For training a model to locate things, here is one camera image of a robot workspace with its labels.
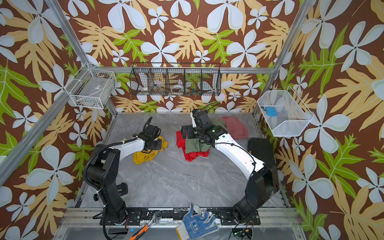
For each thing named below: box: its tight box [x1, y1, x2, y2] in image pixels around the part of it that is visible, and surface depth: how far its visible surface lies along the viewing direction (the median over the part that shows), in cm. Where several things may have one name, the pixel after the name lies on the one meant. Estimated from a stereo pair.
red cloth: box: [176, 131, 210, 162], surface depth 95 cm
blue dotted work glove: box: [175, 203, 219, 240], surface depth 73 cm
